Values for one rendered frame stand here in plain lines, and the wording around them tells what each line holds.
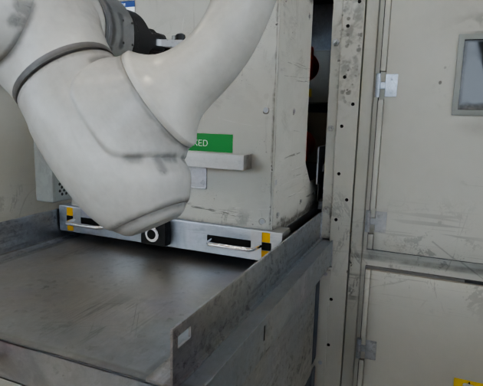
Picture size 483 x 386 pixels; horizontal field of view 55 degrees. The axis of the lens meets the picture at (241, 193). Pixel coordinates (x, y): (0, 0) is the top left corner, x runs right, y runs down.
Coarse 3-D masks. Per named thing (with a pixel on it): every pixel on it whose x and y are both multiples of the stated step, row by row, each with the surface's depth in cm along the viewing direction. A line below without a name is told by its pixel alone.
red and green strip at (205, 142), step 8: (200, 136) 90; (208, 136) 90; (216, 136) 89; (224, 136) 88; (232, 136) 88; (200, 144) 91; (208, 144) 90; (216, 144) 89; (224, 144) 89; (232, 144) 88
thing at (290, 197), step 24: (288, 0) 85; (312, 0) 99; (288, 24) 86; (288, 48) 87; (288, 72) 88; (288, 96) 90; (288, 120) 91; (288, 144) 92; (288, 168) 94; (288, 192) 95; (312, 192) 114; (288, 216) 97
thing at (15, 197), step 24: (0, 96) 109; (0, 120) 110; (24, 120) 114; (0, 144) 111; (24, 144) 115; (0, 168) 111; (24, 168) 116; (0, 192) 112; (24, 192) 117; (0, 216) 113; (24, 216) 117
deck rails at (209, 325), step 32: (0, 224) 92; (32, 224) 100; (0, 256) 92; (288, 256) 87; (224, 288) 60; (256, 288) 72; (192, 320) 53; (224, 320) 61; (192, 352) 53; (160, 384) 50
